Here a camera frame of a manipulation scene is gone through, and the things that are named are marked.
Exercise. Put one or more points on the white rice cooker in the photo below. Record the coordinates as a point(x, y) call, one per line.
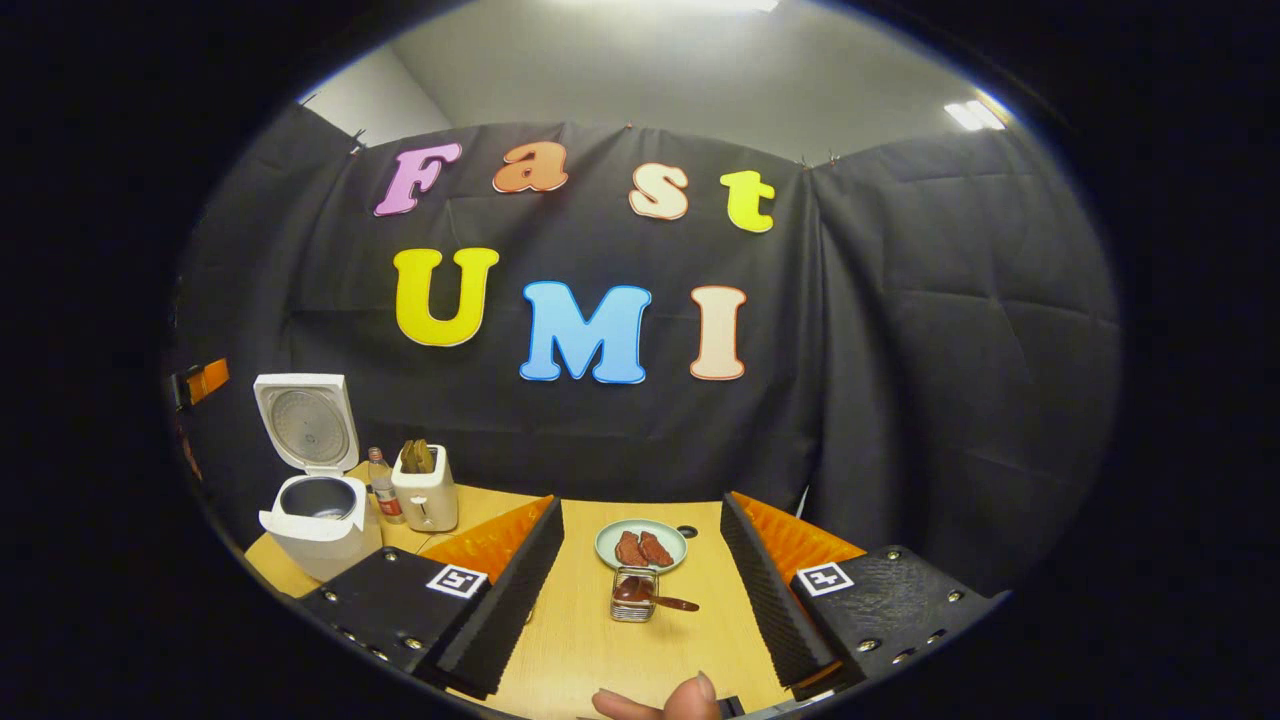
point(320, 545)

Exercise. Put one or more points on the pale green plate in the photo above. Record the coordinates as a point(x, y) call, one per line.
point(672, 535)

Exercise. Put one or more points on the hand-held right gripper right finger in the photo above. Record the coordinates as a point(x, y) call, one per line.
point(775, 600)

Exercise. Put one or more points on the clear plastic bottle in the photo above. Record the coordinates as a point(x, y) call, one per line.
point(385, 495)

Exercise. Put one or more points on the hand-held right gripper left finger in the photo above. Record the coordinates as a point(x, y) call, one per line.
point(505, 610)

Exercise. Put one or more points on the brown bread slice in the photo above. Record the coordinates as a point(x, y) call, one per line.
point(426, 455)
point(408, 457)

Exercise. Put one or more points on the large ceiling light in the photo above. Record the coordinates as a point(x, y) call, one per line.
point(735, 5)

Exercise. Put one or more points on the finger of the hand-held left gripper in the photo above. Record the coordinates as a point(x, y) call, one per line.
point(205, 380)

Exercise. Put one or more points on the rectangular ceiling light panel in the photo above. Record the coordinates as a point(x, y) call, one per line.
point(975, 114)

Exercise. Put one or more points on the brown wooden spoon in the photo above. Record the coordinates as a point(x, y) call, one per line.
point(675, 603)

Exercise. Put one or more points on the white toaster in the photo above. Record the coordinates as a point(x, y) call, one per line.
point(425, 505)

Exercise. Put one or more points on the black backdrop cloth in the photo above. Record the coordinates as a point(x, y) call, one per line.
point(900, 350)

